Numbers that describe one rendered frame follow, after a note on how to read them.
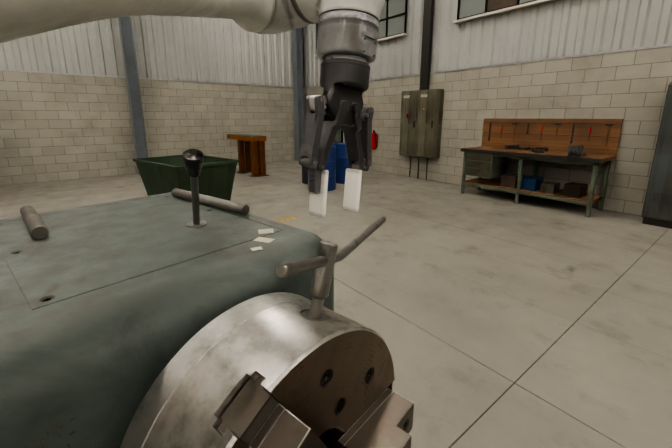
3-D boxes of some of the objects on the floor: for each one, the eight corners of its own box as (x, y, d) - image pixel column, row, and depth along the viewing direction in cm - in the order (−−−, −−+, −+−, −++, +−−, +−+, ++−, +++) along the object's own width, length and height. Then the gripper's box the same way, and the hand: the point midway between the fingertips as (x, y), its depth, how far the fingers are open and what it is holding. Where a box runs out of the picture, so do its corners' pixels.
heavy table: (228, 169, 973) (226, 134, 950) (243, 168, 999) (241, 133, 977) (253, 177, 850) (250, 136, 827) (269, 175, 876) (267, 135, 854)
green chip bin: (139, 213, 529) (132, 158, 510) (197, 202, 600) (192, 153, 581) (182, 231, 446) (175, 166, 427) (243, 216, 516) (239, 159, 497)
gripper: (316, 39, 41) (305, 226, 45) (401, 74, 57) (388, 211, 60) (276, 47, 46) (269, 215, 49) (365, 77, 62) (354, 204, 65)
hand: (335, 196), depth 54 cm, fingers open, 7 cm apart
